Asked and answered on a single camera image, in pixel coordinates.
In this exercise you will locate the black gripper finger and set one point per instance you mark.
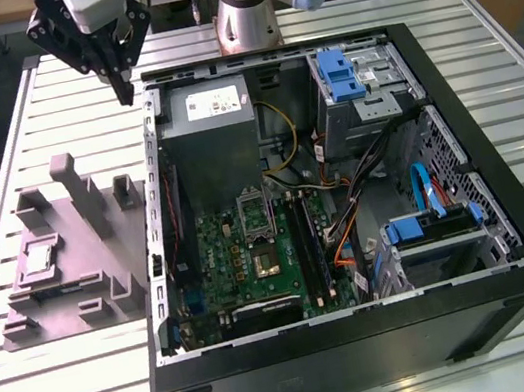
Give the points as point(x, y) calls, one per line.
point(140, 19)
point(49, 38)

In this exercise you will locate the silver CPU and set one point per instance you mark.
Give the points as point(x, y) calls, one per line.
point(38, 258)

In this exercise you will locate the CPU socket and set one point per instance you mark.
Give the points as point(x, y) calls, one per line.
point(266, 262)

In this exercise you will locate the grey power supply unit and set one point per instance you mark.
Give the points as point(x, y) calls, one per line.
point(215, 158)

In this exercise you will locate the grey parts rack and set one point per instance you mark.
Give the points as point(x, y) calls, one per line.
point(83, 248)

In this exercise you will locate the blue drive carrier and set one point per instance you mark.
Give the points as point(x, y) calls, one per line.
point(340, 75)

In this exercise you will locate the thin locking lever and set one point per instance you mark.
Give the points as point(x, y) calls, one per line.
point(272, 217)

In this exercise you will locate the metal drive cage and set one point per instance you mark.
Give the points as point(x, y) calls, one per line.
point(373, 107)

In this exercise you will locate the RAM stick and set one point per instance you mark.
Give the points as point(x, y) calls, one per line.
point(55, 292)

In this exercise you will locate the green motherboard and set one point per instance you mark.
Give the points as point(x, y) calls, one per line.
point(225, 273)

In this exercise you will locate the black RAM slot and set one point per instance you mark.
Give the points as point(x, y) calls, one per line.
point(304, 249)

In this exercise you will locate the blue port connector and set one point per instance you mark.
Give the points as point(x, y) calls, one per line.
point(175, 337)

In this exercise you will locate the black graphics card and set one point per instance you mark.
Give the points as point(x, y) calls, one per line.
point(267, 309)

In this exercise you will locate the hard disk in blue carrier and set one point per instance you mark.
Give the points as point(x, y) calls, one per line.
point(405, 230)

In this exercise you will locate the metal disk bay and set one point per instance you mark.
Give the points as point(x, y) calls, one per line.
point(442, 241)

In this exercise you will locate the black PC case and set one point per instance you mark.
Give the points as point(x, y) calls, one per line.
point(322, 363)

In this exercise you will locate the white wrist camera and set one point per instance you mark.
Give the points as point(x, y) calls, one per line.
point(99, 9)

